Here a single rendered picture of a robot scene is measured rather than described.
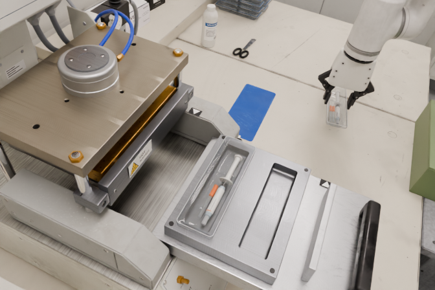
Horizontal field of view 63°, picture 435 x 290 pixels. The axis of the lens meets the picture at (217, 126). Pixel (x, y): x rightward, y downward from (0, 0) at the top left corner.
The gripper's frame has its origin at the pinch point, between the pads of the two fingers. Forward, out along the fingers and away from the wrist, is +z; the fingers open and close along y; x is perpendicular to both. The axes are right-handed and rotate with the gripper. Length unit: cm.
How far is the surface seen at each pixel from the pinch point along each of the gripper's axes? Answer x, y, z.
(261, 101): 0.0, 20.9, 7.2
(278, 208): 51, 15, -16
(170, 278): 63, 28, -9
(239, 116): 8.7, 26.0, 7.2
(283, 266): 60, 13, -15
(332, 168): 19.7, -0.8, 7.0
